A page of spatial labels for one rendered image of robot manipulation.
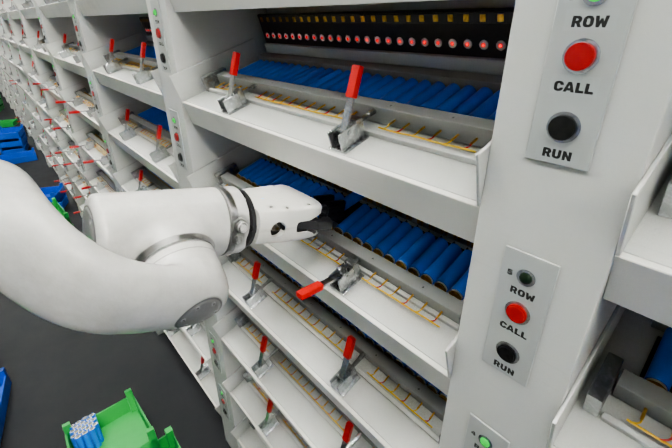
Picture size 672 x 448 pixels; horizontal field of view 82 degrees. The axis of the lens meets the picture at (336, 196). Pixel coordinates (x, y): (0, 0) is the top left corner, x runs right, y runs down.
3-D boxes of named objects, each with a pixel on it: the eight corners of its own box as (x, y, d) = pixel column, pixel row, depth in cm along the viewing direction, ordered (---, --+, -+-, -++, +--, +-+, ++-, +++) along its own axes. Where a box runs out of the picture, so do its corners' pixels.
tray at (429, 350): (452, 400, 42) (447, 352, 36) (206, 212, 83) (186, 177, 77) (538, 280, 51) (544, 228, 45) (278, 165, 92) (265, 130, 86)
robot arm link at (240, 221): (236, 201, 42) (260, 199, 44) (202, 178, 48) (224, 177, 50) (230, 269, 45) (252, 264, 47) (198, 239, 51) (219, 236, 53)
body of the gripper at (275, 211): (255, 204, 44) (328, 197, 51) (214, 179, 50) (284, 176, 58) (248, 264, 46) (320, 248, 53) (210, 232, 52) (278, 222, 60)
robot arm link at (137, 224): (242, 229, 42) (211, 172, 46) (103, 249, 33) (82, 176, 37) (220, 275, 46) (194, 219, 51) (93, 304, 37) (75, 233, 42)
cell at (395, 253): (424, 238, 55) (395, 266, 52) (414, 233, 57) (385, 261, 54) (423, 229, 54) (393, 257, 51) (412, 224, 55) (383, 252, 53)
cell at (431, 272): (462, 256, 51) (433, 287, 48) (450, 250, 52) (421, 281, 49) (462, 246, 50) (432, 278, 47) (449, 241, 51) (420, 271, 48)
